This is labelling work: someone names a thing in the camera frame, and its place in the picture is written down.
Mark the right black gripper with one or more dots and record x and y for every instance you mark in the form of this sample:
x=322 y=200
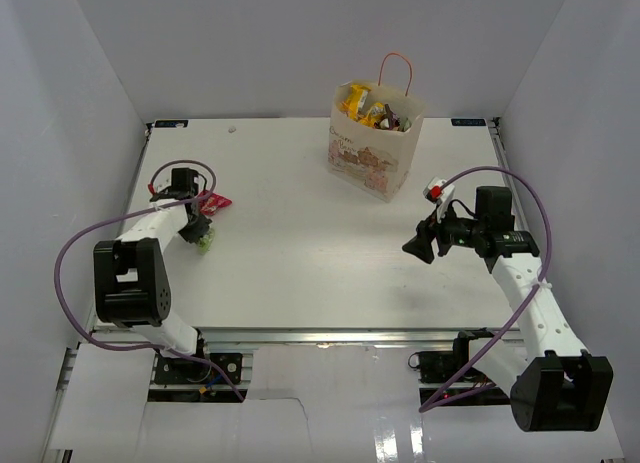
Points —
x=427 y=231

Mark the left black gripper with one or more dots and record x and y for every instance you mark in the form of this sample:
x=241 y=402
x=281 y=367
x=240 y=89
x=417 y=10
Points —
x=199 y=230

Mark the light green snack packet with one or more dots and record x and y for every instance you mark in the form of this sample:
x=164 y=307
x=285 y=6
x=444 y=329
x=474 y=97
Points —
x=204 y=243

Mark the purple brown candy packet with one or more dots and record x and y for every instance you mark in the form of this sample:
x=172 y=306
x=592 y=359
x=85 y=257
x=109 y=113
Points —
x=405 y=123

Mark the yellow snack bar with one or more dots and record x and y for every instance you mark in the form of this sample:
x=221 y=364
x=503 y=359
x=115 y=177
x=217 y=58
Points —
x=374 y=114
x=358 y=93

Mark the green white snack pouch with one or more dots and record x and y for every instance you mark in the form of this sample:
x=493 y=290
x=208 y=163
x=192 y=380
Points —
x=387 y=124

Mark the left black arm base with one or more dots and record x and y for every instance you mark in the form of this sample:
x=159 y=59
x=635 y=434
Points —
x=180 y=372

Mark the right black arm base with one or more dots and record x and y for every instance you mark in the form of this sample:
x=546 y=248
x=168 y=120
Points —
x=435 y=367

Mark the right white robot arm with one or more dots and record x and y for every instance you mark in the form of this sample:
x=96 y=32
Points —
x=558 y=385

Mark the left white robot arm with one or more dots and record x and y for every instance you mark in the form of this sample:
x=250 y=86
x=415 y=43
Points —
x=131 y=284

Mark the red snack packet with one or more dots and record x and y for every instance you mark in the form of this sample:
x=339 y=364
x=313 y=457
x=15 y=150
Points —
x=214 y=204

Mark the right blue corner label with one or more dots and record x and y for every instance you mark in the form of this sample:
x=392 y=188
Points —
x=468 y=122

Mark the blue corner label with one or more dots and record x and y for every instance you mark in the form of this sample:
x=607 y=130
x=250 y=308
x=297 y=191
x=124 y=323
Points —
x=171 y=123
x=468 y=122

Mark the left blue corner label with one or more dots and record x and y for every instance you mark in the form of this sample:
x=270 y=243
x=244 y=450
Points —
x=171 y=123

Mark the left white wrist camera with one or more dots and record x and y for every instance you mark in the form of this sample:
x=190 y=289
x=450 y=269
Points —
x=157 y=188

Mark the aluminium table frame rail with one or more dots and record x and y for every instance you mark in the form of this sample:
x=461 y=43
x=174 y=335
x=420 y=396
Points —
x=323 y=336

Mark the cream paper bag orange handles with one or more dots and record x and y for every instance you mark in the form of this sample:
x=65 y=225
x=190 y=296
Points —
x=374 y=160

